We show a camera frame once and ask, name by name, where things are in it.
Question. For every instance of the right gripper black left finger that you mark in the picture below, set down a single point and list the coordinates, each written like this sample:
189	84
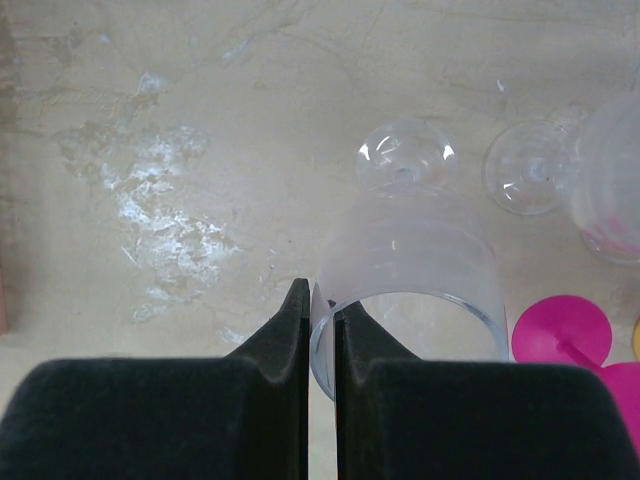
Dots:
240	416

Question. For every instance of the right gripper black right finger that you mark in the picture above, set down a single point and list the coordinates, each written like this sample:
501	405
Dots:
401	417

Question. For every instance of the clear wine glass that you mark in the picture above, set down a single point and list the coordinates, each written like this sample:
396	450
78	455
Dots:
412	254
584	163

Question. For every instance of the pink plastic wine glass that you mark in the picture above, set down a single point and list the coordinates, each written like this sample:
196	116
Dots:
572	330

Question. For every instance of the orange plastic wine glass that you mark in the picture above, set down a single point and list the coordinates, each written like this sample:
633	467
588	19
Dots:
635	340

